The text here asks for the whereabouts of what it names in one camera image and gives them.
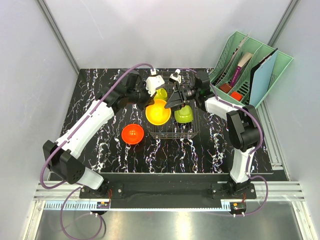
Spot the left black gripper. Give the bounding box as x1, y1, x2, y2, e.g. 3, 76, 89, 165
127, 80, 158, 111

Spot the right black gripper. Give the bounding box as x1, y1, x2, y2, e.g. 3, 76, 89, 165
163, 82, 200, 114

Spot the lime green bowl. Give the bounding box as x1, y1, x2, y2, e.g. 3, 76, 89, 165
153, 88, 168, 101

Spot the yellow bowl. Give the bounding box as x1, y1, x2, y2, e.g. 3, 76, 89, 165
145, 99, 172, 126

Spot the white bowl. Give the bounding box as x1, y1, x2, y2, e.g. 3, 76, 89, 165
174, 105, 194, 124

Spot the orange bowl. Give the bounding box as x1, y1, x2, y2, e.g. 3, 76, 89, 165
121, 124, 145, 145

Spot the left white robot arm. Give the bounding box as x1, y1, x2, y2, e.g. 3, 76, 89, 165
43, 70, 165, 198

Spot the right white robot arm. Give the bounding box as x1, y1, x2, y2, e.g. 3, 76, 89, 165
165, 69, 264, 199

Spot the red brown box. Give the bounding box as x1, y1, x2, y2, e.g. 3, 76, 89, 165
219, 83, 232, 94

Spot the green file organizer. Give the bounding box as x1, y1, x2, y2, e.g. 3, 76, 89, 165
209, 31, 293, 108

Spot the orange red box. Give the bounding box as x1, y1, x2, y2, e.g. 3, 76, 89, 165
230, 91, 243, 102

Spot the purple book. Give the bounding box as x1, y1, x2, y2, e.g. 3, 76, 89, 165
229, 52, 253, 88

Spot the black clipboard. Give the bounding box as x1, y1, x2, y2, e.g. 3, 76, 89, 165
247, 47, 279, 101

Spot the light blue folder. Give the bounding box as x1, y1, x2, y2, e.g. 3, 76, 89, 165
248, 49, 279, 108

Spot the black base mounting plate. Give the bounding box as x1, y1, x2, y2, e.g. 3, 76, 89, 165
67, 173, 257, 212

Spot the wire dish rack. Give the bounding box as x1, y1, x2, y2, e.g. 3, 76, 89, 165
146, 68, 200, 140

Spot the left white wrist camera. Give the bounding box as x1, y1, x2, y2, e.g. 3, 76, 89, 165
145, 75, 165, 97

